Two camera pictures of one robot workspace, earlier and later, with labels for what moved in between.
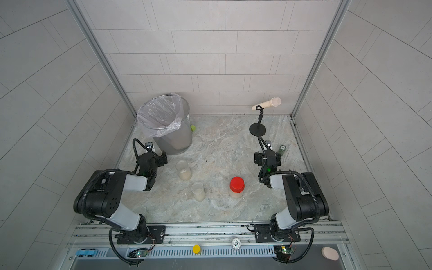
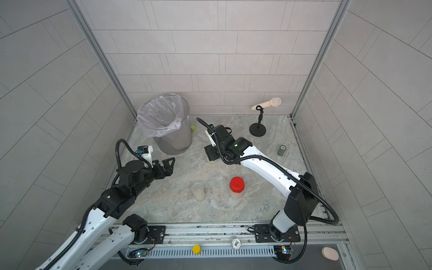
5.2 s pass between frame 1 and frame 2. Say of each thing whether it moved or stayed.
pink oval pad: stayed
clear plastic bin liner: stayed
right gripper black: moved
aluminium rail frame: stayed
